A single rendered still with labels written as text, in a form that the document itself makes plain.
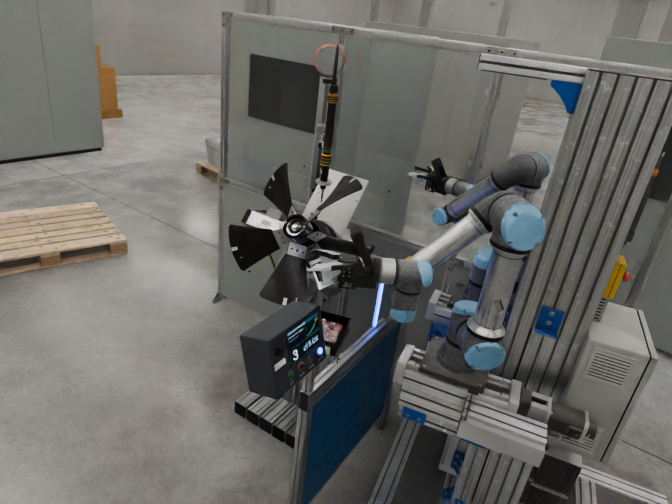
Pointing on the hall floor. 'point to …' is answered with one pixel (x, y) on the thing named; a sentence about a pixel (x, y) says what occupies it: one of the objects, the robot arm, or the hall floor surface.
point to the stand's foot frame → (270, 414)
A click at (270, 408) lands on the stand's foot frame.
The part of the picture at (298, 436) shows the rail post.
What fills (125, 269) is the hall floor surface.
